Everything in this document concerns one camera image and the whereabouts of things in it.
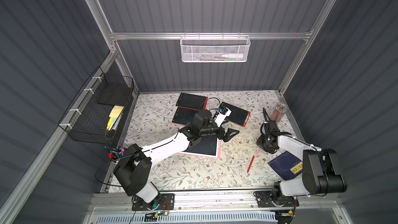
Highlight white wire mesh basket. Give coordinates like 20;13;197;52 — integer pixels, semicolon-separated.
179;34;251;63

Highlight clear cup of pencils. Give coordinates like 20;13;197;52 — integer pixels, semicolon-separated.
271;102;288;122

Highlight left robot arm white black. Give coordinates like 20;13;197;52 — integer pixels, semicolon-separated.
113;107;239;209

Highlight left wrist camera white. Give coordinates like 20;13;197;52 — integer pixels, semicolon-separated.
214;106;232;127

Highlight white marker in basket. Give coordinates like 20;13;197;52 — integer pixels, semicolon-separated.
221;54;244;60

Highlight black pad in basket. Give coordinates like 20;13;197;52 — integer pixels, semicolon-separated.
97;84;132;106

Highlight red tablet front with scribbles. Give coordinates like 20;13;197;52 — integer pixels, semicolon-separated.
172;107;198;125

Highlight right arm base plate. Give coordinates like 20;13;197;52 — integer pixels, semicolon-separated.
253;190;300;208

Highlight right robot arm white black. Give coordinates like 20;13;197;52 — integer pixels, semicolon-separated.
257;121;348;206

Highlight pink white writing tablet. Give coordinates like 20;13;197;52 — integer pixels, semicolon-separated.
180;135;221;159

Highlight yellow sticky notes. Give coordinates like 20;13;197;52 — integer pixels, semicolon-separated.
106;105;124;131

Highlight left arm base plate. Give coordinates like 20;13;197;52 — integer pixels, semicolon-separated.
132;194;175;211

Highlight pink pen cup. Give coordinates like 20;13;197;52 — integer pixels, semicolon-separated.
104;146;127;163

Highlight red stylus diagonal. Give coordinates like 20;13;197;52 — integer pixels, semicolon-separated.
247;156;255;173

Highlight black wire wall basket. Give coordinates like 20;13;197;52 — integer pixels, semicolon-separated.
59;67;134;145

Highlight dark blue notebook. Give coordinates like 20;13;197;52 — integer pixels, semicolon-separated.
268;151;303;180

